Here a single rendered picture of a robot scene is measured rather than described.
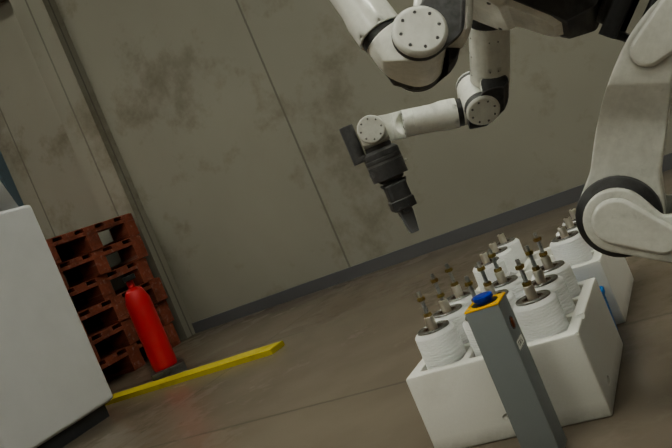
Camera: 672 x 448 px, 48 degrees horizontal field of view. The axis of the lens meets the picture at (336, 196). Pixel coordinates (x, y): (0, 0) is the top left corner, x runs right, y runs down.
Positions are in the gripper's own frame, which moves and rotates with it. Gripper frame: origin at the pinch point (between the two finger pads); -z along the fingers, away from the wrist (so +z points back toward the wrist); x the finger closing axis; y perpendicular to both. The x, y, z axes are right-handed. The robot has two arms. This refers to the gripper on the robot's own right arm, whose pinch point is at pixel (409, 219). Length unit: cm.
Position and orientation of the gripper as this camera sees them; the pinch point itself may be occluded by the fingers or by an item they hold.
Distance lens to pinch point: 180.0
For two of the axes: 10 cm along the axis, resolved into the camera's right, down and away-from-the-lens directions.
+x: 0.2, 0.1, -10.0
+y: 9.2, -3.9, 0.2
